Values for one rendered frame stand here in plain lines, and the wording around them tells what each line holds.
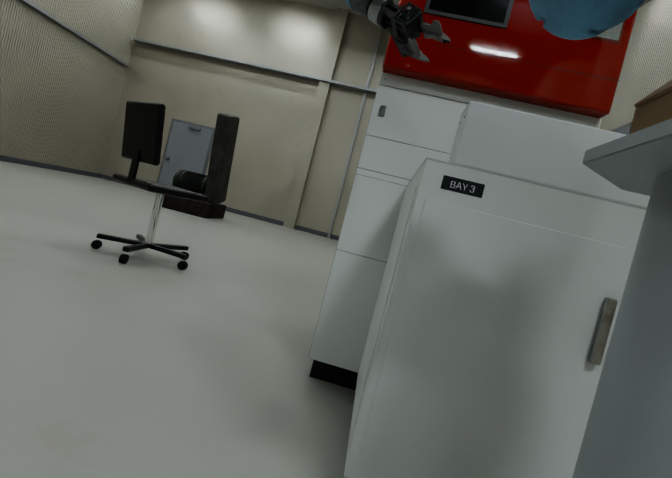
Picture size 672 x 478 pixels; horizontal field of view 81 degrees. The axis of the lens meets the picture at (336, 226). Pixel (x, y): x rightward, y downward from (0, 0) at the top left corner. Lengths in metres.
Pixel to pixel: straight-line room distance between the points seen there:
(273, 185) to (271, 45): 3.88
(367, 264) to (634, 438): 1.08
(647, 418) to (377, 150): 1.18
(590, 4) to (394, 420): 0.82
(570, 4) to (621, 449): 0.54
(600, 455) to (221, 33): 12.45
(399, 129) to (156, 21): 12.40
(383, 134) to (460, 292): 0.81
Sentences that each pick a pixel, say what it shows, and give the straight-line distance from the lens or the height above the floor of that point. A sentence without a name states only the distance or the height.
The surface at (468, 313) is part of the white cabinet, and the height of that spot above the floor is 0.51.
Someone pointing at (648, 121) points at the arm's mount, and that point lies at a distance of 0.72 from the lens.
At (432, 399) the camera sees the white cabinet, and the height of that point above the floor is 0.31.
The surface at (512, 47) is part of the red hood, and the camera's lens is 1.65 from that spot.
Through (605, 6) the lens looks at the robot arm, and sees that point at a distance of 0.60.
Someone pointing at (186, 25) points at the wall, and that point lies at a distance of 13.17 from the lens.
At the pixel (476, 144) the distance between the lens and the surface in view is 0.92.
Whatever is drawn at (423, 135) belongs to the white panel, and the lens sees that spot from 1.55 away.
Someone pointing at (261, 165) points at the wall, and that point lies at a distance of 11.15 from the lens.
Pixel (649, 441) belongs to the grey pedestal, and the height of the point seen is 0.49.
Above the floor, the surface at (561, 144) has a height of 0.91.
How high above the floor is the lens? 0.65
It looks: 2 degrees down
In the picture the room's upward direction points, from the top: 14 degrees clockwise
